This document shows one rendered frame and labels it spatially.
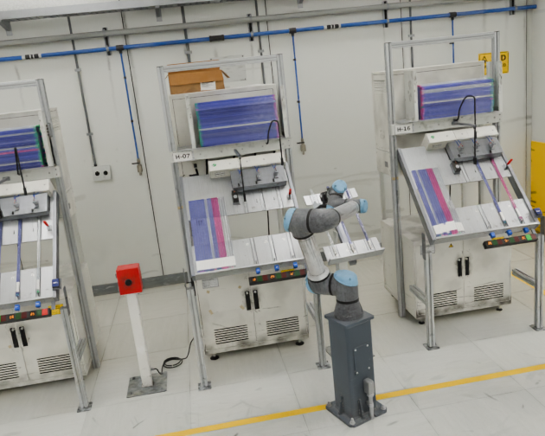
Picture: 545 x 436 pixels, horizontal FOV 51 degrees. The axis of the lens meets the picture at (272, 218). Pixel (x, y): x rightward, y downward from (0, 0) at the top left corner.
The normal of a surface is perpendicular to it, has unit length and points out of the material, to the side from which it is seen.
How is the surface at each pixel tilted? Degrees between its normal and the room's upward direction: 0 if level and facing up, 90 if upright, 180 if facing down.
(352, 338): 90
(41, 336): 90
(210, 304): 90
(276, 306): 90
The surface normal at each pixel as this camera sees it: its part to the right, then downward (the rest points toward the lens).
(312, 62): 0.15, 0.23
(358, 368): 0.50, 0.16
